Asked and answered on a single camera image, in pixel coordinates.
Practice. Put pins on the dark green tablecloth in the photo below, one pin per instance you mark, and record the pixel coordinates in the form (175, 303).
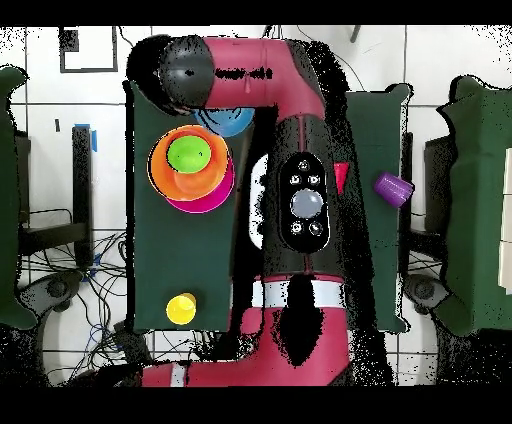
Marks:
(480, 200)
(8, 200)
(180, 248)

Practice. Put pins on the small orange bowl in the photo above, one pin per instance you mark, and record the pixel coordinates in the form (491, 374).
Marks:
(218, 154)

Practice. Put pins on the dark grey chair base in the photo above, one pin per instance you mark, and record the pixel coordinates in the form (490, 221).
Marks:
(56, 288)
(424, 288)

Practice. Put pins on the black power brick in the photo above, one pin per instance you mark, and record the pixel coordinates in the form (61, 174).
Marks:
(130, 340)

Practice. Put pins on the black box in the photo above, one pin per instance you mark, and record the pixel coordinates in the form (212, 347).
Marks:
(438, 188)
(23, 180)

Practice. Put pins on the large orange bowl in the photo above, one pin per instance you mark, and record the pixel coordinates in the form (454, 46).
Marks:
(158, 172)

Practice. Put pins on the white box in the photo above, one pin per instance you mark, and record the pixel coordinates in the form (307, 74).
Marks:
(507, 220)

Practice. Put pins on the red cup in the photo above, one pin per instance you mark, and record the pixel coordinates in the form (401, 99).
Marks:
(340, 176)

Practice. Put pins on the yellow cup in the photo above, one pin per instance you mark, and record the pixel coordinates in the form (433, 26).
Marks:
(178, 312)
(190, 298)

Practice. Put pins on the small blue bowl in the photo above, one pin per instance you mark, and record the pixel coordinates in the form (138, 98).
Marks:
(232, 122)

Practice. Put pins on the black upright post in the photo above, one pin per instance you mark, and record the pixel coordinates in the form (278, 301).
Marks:
(406, 232)

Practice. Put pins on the blue tape strip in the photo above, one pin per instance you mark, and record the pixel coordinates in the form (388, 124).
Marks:
(94, 142)

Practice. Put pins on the large pink bowl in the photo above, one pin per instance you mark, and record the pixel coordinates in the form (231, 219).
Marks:
(216, 200)

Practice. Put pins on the purple cup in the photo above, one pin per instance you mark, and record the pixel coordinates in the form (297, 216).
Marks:
(394, 190)

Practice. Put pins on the small green bowl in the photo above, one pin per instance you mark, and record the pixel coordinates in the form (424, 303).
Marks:
(188, 154)

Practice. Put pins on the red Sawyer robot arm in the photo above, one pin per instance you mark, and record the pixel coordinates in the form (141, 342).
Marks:
(288, 80)

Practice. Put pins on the black floor tape square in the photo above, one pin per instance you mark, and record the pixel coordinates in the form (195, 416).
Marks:
(88, 70)

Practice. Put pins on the black metal stand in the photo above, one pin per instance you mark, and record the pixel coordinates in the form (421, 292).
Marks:
(82, 192)

